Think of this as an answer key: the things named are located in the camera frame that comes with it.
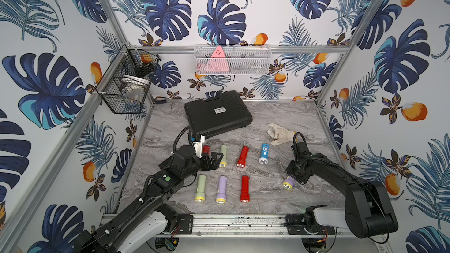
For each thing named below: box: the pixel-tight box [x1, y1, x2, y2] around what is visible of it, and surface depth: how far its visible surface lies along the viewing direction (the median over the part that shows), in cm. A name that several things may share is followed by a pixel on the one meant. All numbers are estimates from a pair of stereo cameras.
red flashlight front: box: [240, 175, 251, 203], surface depth 83 cm
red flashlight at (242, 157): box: [236, 145, 250, 169], surface depth 95 cm
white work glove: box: [267, 122, 295, 146], surface depth 105 cm
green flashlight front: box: [195, 173, 207, 203], surface depth 83 cm
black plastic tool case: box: [183, 90, 253, 139], surface depth 108 cm
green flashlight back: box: [219, 144, 228, 168], surface depth 94 cm
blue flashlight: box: [258, 143, 270, 165], surface depth 94 cm
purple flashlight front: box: [215, 175, 228, 204], surface depth 83 cm
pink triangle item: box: [205, 45, 230, 73], surface depth 92 cm
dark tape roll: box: [155, 96, 167, 105], surface depth 124 cm
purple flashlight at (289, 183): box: [282, 175, 296, 191], surface depth 85 cm
